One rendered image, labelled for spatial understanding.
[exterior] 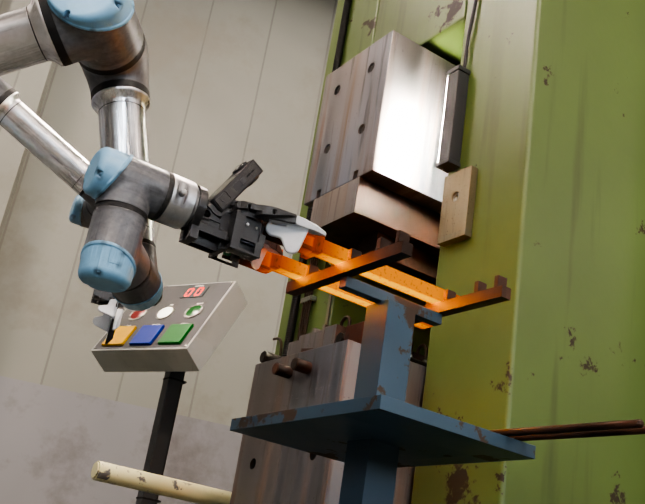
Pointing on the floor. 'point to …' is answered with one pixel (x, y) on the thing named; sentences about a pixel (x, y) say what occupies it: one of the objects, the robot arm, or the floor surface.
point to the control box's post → (161, 430)
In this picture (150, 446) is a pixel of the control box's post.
